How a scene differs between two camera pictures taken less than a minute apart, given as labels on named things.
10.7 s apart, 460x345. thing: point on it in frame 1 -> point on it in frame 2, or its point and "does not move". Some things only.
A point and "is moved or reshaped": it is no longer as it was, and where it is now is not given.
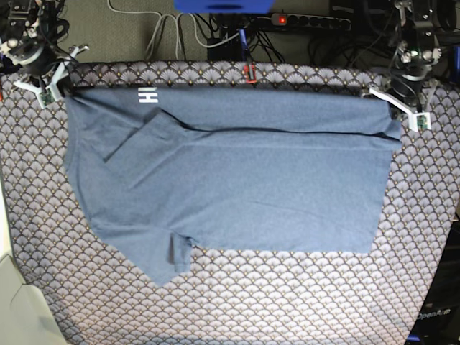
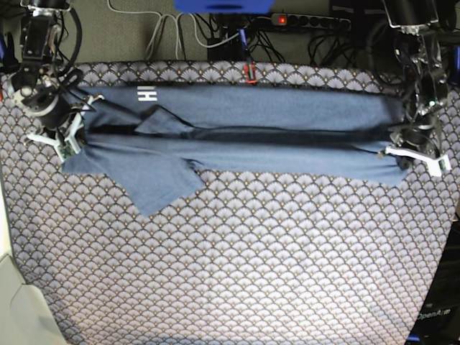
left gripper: x=34 y=57 -> x=45 y=97
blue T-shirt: x=228 y=167 is moved or reshaped
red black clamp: x=250 y=72 does not move
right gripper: x=407 y=80 -> x=418 y=133
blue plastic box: x=223 y=6 does not move
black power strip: x=323 y=21 does not move
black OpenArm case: x=439 y=321 does not move
